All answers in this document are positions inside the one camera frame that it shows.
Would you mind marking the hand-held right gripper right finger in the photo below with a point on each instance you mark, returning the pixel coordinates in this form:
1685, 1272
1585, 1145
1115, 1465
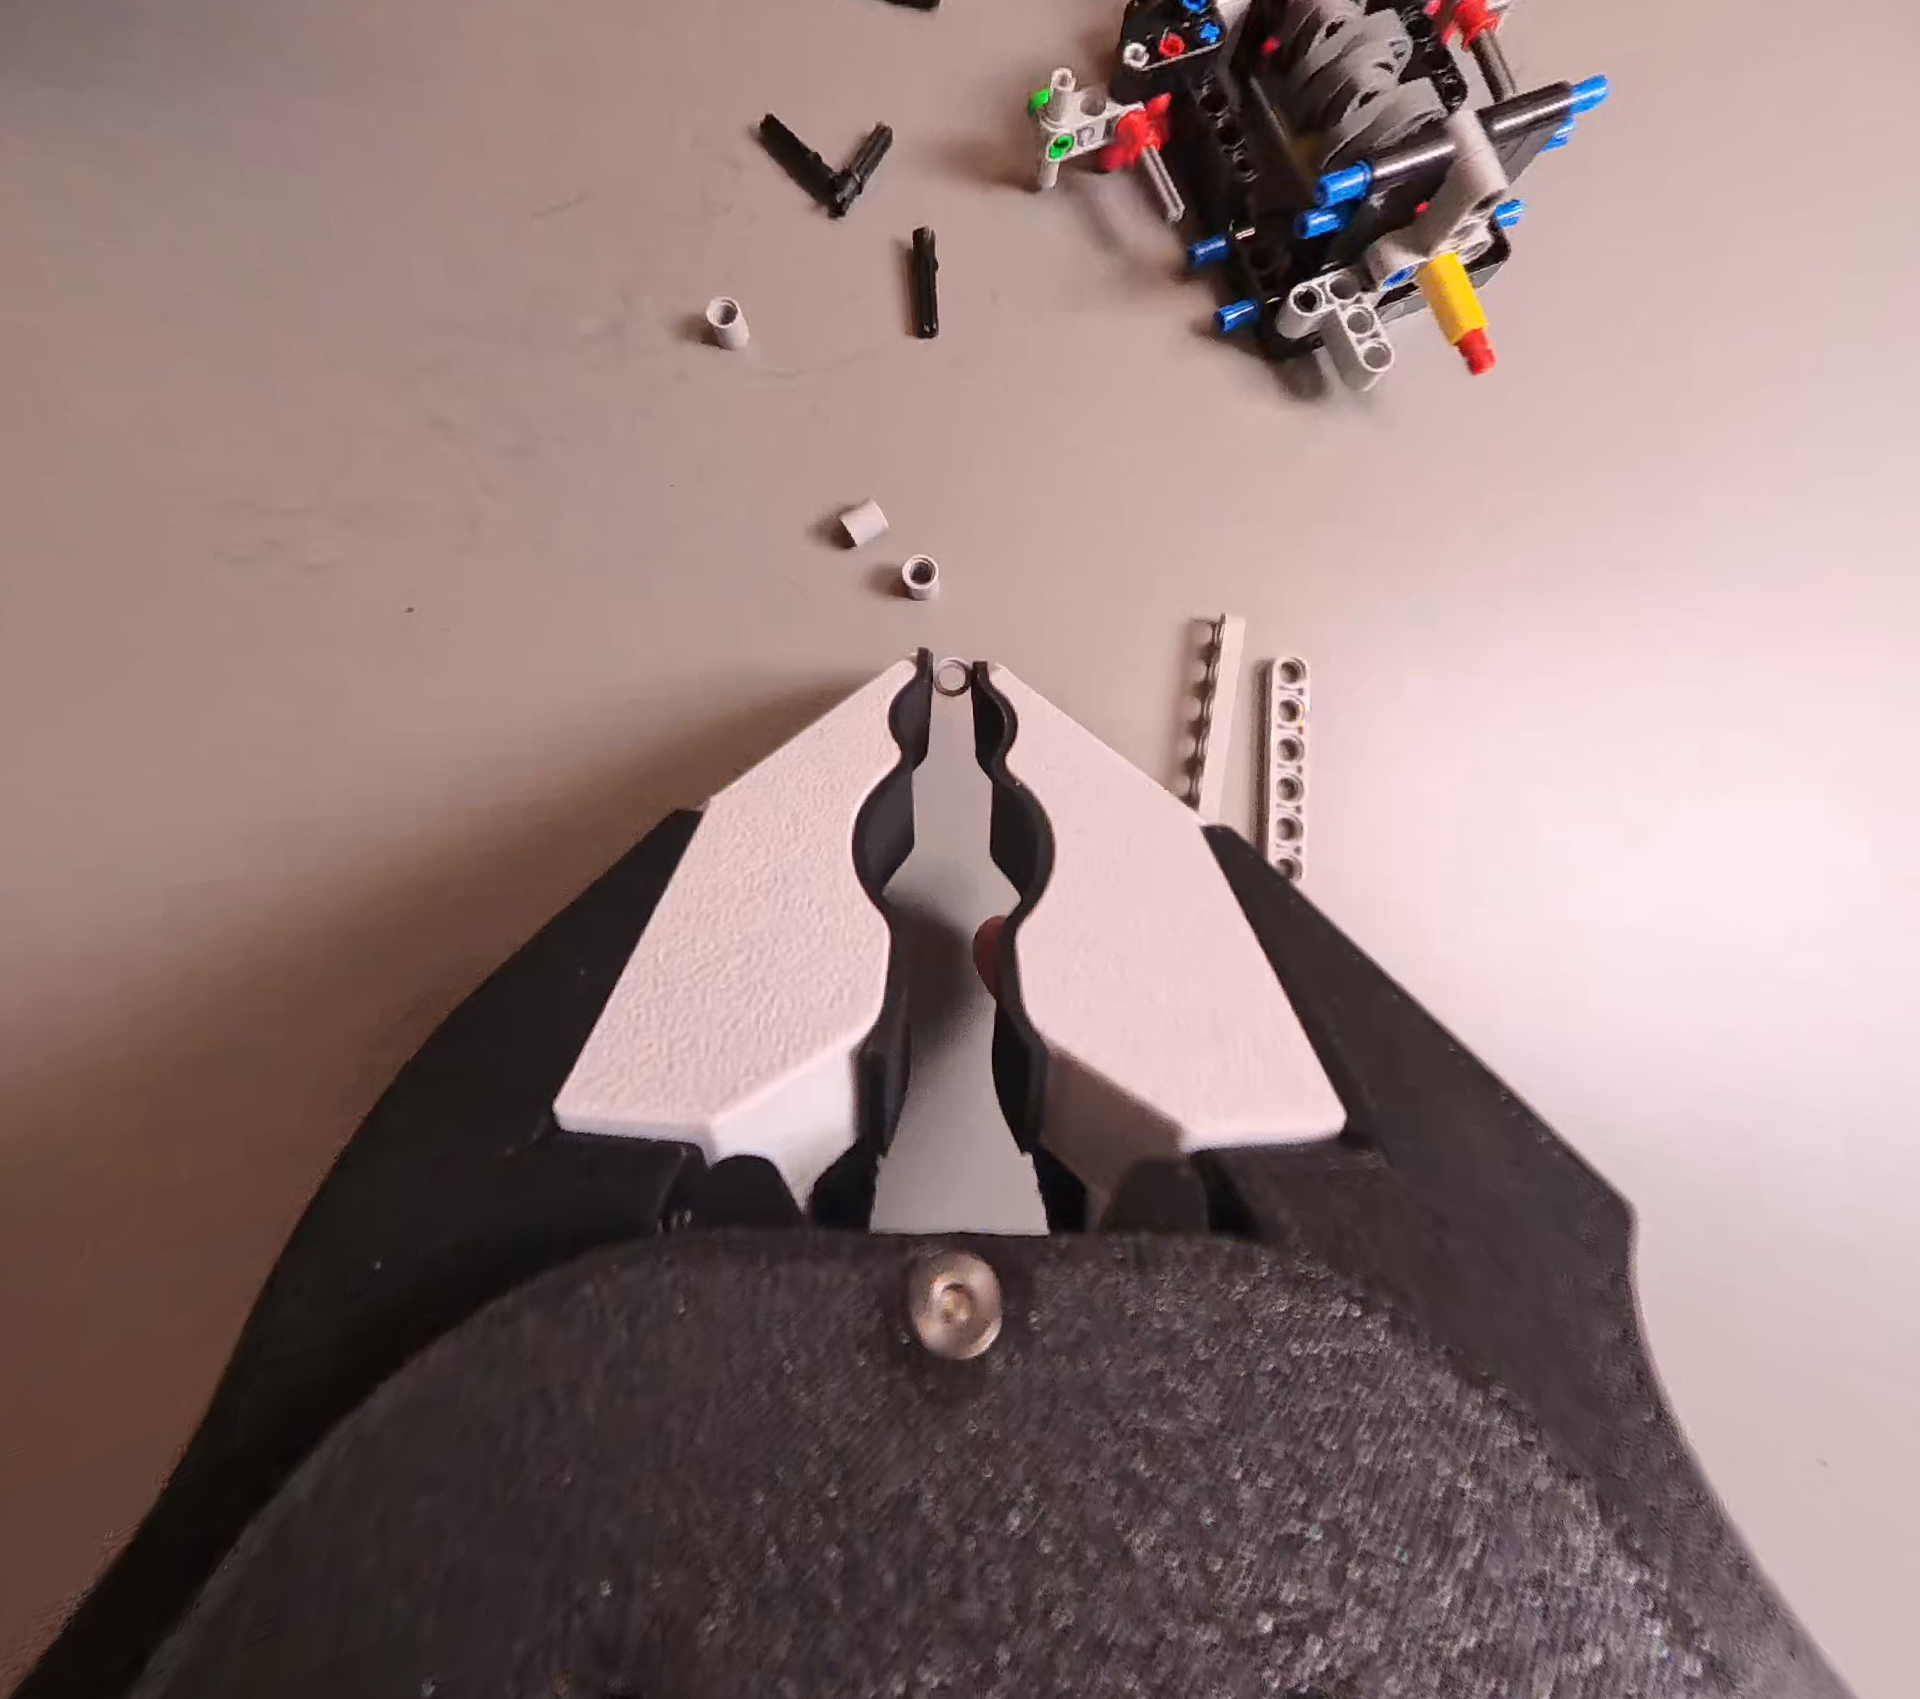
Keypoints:
1172, 979

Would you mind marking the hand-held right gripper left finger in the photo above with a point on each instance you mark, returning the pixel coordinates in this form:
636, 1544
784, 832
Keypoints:
721, 963

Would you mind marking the grey lego beam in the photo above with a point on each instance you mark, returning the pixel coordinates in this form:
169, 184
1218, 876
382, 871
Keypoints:
1268, 816
1223, 717

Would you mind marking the partly built lego model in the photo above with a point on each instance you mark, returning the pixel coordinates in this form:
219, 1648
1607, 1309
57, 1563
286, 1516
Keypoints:
1351, 79

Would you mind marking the person's right hand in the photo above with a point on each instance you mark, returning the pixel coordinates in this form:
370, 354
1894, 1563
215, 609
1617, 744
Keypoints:
987, 956

